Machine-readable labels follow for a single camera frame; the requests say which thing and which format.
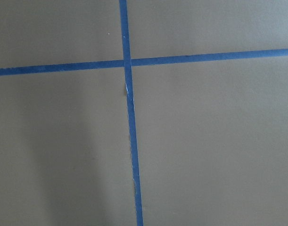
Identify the vertical blue tape strip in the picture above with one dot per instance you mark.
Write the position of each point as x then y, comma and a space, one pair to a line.
130, 108

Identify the horizontal blue tape strip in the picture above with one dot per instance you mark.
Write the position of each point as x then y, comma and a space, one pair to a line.
143, 62

